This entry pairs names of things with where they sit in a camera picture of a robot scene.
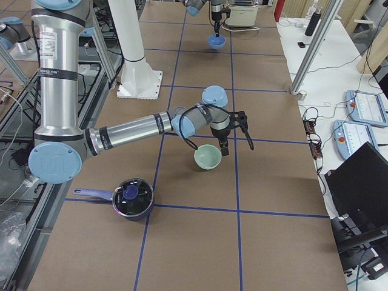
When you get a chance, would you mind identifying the black water bottle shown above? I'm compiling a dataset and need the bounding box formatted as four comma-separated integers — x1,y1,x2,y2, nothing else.
305,7,323,36

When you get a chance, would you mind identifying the dark blue saucepan with lid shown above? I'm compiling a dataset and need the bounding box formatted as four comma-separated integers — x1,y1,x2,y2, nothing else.
72,178,155,221

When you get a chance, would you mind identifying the aluminium frame post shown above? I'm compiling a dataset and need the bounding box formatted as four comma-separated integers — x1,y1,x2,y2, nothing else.
289,0,343,101

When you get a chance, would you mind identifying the upper teach pendant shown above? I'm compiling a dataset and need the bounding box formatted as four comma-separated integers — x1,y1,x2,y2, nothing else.
345,90,387,127

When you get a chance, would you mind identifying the black laptop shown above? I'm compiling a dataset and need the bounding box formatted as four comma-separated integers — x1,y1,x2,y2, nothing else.
325,142,387,226

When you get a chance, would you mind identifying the lower teach pendant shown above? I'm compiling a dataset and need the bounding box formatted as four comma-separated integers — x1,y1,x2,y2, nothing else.
333,119,379,160

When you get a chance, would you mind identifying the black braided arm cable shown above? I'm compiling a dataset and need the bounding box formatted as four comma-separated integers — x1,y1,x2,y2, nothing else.
178,102,255,152

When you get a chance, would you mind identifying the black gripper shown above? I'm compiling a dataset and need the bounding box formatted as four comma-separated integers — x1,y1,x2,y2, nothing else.
210,123,231,156
210,3,229,37

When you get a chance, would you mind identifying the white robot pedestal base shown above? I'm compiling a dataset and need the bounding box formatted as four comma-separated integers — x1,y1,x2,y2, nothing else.
109,0,163,100

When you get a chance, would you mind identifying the beige toaster appliance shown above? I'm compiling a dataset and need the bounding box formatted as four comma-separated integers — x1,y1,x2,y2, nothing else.
226,3,259,27

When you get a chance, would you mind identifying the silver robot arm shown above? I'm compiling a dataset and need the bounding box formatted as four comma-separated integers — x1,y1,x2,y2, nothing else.
182,0,231,37
28,1,233,184

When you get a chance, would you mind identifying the green bowl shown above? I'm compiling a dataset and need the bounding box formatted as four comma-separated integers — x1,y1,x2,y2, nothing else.
194,144,222,170

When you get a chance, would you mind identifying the black power strip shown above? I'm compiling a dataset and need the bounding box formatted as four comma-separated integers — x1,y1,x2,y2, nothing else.
303,119,323,160

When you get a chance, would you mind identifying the teach pendant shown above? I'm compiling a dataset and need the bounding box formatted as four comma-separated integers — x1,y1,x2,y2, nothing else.
345,90,387,127
333,119,379,160

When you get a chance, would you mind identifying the blue bowl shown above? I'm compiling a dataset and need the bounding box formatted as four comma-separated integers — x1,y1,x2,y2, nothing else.
207,35,226,50

